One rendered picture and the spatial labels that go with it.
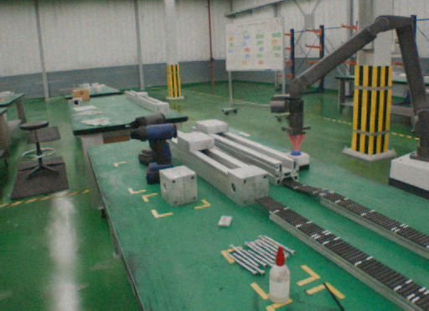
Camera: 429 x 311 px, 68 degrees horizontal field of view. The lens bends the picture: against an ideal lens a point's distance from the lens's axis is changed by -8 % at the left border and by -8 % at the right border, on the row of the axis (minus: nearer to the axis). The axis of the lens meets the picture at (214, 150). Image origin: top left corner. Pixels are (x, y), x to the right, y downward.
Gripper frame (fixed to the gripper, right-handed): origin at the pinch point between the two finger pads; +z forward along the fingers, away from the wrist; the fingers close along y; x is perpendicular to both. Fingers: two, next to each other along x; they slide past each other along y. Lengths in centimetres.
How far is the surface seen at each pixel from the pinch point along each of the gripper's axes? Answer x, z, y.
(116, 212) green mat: 5, 8, 73
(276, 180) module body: 11.6, 6.3, 17.4
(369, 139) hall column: -169, 63, -242
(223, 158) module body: -5.5, 0.3, 29.9
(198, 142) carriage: -19.9, -4.0, 33.9
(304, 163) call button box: 3.9, 5.1, -1.3
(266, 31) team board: -467, -86, -293
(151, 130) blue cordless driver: -14, -13, 54
